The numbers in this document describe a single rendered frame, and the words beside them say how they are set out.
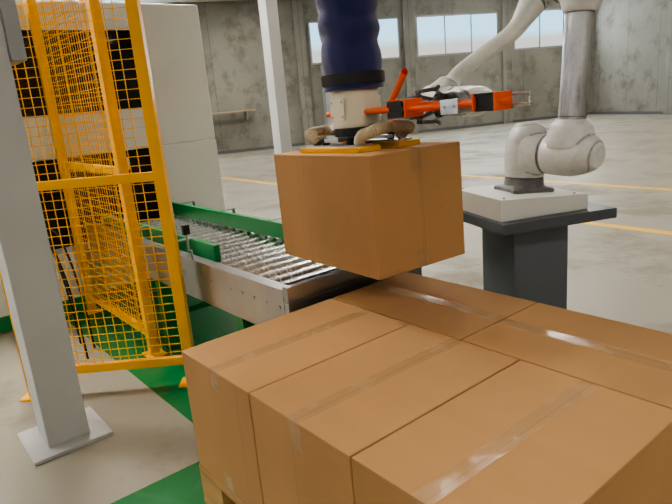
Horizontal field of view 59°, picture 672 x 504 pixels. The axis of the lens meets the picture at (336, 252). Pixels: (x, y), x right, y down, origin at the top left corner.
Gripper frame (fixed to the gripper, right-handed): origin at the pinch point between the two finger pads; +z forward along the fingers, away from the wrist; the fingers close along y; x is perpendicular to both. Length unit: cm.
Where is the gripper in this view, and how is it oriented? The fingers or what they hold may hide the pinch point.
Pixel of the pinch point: (409, 108)
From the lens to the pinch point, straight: 198.5
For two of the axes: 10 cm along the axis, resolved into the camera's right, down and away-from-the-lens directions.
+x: -6.3, -1.5, 7.6
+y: 0.8, 9.6, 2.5
